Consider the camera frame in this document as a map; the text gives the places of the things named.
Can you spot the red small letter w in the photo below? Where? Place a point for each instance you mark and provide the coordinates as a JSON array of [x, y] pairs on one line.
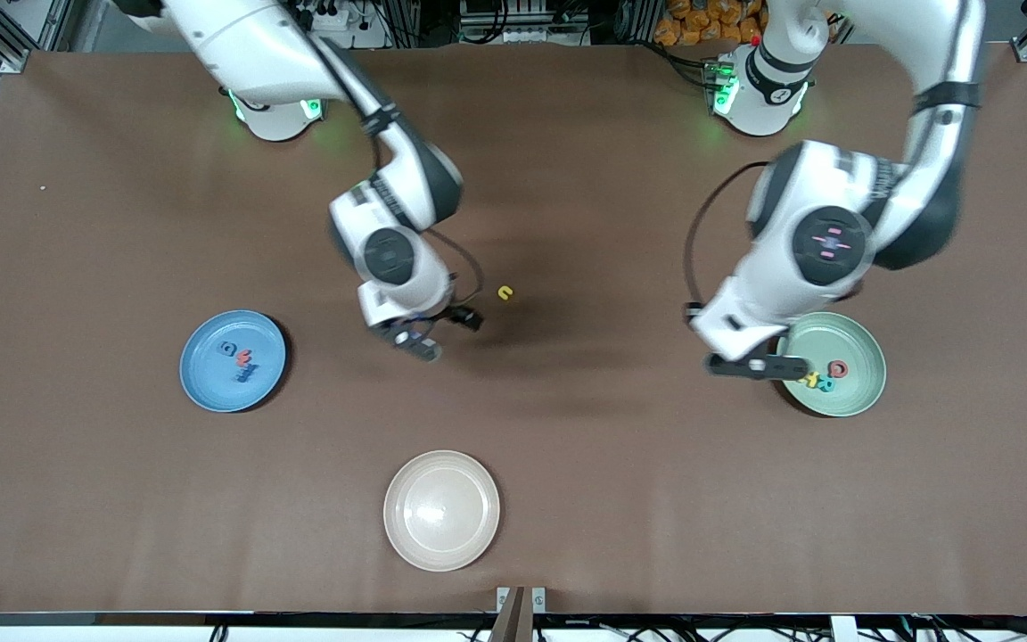
[[246, 359]]

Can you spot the beige plate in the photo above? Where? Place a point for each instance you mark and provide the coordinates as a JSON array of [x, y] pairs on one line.
[[441, 510]]

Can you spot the orange objects pile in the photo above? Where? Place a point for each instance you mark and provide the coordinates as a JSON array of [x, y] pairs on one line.
[[701, 27]]

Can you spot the yellow capital letter H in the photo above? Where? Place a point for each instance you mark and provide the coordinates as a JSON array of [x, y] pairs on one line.
[[806, 380]]

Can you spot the pale green plate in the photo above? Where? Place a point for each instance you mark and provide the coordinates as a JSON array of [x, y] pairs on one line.
[[861, 401]]

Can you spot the red capital letter Q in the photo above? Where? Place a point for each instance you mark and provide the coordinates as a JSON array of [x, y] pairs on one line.
[[831, 369]]

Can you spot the blue plate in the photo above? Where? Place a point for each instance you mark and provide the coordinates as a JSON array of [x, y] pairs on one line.
[[210, 383]]

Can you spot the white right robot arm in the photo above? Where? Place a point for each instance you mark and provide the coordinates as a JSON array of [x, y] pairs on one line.
[[246, 45]]

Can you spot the teal capital letter R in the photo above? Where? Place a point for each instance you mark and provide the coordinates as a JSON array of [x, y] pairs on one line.
[[825, 385]]

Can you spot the blue small letter m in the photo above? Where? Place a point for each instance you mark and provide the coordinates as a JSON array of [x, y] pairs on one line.
[[244, 375]]

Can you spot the black equipment rack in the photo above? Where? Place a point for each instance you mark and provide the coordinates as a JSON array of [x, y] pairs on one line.
[[522, 18]]

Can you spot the white power strip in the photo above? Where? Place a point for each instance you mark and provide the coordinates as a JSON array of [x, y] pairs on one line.
[[353, 22]]

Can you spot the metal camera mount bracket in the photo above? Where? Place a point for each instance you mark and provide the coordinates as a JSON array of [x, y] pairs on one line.
[[513, 624]]

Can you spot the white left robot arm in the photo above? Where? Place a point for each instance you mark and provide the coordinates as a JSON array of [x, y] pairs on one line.
[[941, 36]]

